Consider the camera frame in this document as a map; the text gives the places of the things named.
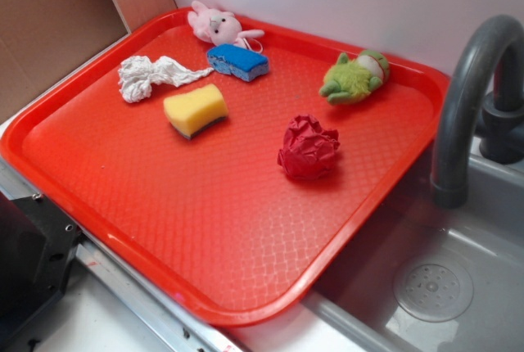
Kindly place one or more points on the crumpled red paper ball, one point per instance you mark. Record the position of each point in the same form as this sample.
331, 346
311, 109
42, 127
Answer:
308, 151

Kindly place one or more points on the grey toy sink basin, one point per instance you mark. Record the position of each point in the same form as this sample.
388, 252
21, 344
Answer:
417, 277

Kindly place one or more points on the red plastic serving tray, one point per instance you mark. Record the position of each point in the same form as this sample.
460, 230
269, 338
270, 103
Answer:
214, 221

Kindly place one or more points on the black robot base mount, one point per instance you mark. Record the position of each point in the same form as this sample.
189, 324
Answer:
38, 245

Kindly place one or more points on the blue sponge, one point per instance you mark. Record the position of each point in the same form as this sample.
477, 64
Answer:
237, 61

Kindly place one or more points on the green plush frog toy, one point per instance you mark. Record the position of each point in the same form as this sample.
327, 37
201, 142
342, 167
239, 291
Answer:
351, 81

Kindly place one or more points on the dark grey faucet handle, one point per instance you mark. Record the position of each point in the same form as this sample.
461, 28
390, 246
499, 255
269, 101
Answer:
502, 112

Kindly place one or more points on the aluminium frame rail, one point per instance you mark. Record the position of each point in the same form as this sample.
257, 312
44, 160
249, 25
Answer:
108, 307

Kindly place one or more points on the brown cardboard panel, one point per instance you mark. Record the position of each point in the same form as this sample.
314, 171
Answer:
43, 41

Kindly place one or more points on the grey curved faucet spout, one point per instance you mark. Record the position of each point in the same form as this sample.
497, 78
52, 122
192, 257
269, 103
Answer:
460, 118

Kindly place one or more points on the yellow sponge with dark base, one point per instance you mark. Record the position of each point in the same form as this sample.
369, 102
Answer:
190, 113

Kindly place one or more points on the pink plush bunny toy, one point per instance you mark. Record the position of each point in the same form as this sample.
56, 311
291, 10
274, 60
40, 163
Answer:
220, 27

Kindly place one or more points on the crumpled white paper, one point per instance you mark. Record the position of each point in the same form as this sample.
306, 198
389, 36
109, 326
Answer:
138, 74

